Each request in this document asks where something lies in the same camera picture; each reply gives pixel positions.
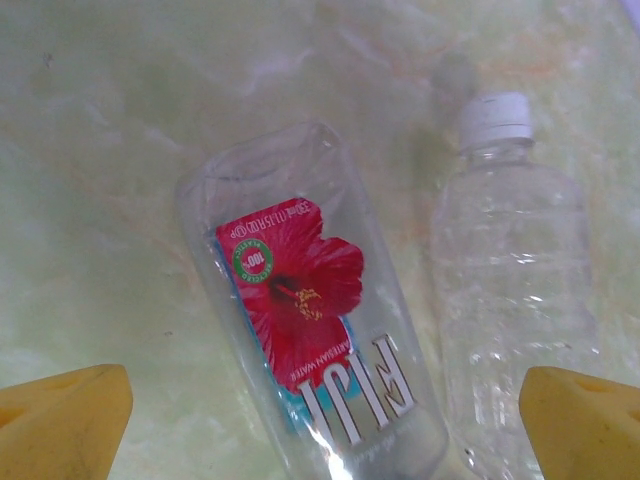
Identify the clear bottle red flower label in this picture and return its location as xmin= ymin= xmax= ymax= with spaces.
xmin=173 ymin=119 xmax=451 ymax=480

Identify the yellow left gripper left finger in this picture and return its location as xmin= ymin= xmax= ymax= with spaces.
xmin=0 ymin=363 xmax=134 ymax=480

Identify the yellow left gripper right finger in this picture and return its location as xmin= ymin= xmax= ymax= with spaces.
xmin=519 ymin=365 xmax=640 ymax=480

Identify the plain clear bottle white cap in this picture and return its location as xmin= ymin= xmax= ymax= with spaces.
xmin=428 ymin=91 xmax=604 ymax=480

